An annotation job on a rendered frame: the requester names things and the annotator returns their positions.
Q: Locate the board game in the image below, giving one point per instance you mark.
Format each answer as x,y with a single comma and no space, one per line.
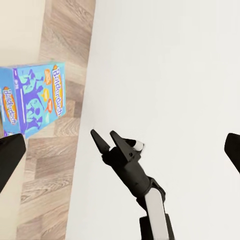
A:
32,96

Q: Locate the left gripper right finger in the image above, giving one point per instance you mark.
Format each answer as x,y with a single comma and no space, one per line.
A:
232,149

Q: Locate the bed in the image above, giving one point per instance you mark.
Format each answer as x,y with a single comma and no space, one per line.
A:
21,23

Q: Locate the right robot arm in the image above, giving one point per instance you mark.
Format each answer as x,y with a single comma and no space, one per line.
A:
124,160

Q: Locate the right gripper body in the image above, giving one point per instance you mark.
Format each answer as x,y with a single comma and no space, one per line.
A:
131,173

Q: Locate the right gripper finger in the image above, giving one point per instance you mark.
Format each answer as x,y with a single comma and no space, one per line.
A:
102,145
126,151

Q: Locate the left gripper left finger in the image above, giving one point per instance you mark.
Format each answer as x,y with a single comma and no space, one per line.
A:
12,150

